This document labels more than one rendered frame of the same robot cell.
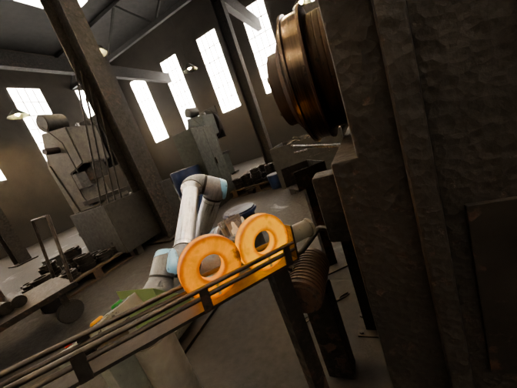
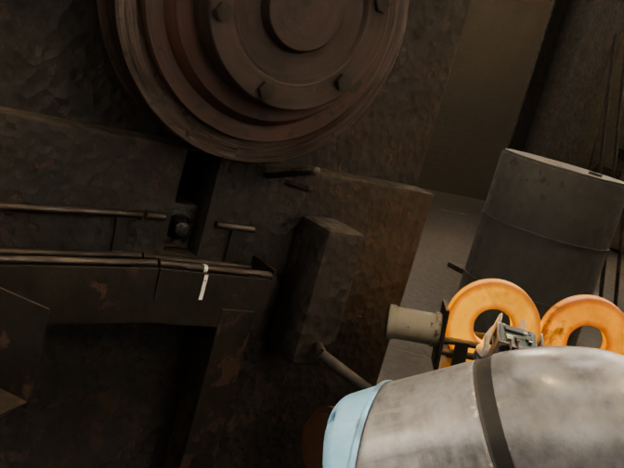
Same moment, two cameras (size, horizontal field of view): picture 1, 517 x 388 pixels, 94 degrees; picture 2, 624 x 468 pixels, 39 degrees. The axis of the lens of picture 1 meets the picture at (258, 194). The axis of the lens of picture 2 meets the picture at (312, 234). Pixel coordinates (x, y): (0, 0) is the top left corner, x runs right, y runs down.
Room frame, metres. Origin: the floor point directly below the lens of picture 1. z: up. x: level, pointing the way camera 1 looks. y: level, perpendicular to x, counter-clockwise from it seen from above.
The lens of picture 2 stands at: (2.08, 0.43, 1.06)
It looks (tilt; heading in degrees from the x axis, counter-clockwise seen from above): 11 degrees down; 208
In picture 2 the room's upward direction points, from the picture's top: 16 degrees clockwise
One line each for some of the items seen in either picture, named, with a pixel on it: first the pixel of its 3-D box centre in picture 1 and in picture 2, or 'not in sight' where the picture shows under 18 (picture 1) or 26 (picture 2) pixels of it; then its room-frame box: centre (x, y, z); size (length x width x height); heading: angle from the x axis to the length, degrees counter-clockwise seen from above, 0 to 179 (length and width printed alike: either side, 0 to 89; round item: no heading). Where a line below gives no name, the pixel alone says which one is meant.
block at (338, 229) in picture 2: (338, 205); (313, 290); (0.76, -0.24, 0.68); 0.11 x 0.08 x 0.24; 63
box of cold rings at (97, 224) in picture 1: (134, 217); not in sight; (3.89, 2.03, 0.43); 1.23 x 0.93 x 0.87; 151
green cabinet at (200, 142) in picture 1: (208, 167); not in sight; (4.81, 0.76, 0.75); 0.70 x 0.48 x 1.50; 153
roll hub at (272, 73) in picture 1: (286, 89); (297, 6); (1.02, -0.25, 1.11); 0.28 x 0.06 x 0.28; 153
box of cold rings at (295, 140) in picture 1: (312, 157); not in sight; (3.74, -0.99, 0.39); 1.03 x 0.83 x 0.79; 67
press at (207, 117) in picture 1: (210, 142); not in sight; (9.11, 1.01, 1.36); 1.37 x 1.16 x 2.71; 53
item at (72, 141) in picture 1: (92, 173); not in sight; (5.56, 3.30, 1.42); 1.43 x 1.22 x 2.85; 68
